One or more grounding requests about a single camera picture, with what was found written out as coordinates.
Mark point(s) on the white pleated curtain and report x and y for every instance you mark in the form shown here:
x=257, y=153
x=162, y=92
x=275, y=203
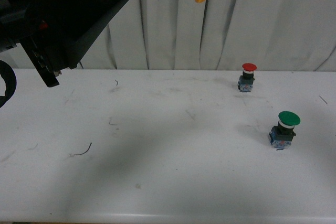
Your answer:
x=276, y=35

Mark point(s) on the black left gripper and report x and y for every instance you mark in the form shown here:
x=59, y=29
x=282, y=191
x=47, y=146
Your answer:
x=55, y=34

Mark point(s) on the green push button switch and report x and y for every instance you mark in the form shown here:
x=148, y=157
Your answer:
x=282, y=134

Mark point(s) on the red push button switch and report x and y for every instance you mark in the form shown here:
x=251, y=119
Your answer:
x=246, y=80

